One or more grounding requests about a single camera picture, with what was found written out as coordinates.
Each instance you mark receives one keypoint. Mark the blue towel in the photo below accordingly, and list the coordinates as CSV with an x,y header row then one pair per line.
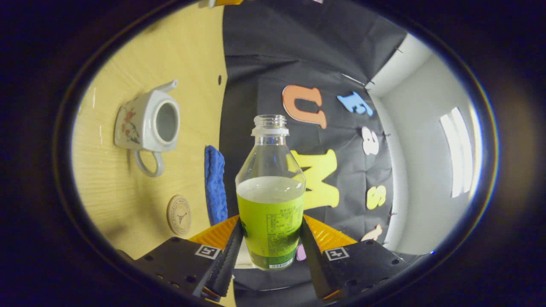
x,y
215,183

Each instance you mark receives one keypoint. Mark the round wooden coaster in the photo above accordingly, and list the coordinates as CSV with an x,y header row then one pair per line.
x,y
179,214

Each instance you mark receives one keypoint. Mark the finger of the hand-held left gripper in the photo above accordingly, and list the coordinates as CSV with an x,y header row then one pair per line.
x,y
228,2

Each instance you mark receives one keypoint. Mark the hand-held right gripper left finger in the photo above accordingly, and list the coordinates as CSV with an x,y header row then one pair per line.
x,y
226,264

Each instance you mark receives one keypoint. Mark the ceiling light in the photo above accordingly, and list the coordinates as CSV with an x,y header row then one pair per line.
x,y
458,153

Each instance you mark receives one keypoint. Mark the green label water bottle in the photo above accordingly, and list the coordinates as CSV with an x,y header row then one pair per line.
x,y
271,213

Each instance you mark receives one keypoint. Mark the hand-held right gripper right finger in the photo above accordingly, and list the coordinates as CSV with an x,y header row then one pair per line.
x,y
315,264

